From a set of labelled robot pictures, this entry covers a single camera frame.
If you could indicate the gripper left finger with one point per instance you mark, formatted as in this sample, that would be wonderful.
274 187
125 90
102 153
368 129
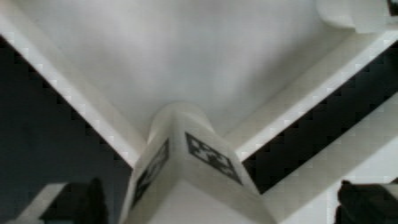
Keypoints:
68 204

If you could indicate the white table leg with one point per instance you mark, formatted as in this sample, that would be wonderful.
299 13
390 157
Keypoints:
365 15
191 187

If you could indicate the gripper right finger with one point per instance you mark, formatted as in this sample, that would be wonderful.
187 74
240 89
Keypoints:
368 203

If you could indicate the white square tabletop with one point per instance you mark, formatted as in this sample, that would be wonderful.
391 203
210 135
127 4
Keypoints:
247 56

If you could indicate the white obstacle fence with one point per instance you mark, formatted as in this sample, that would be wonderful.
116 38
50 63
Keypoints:
358 159

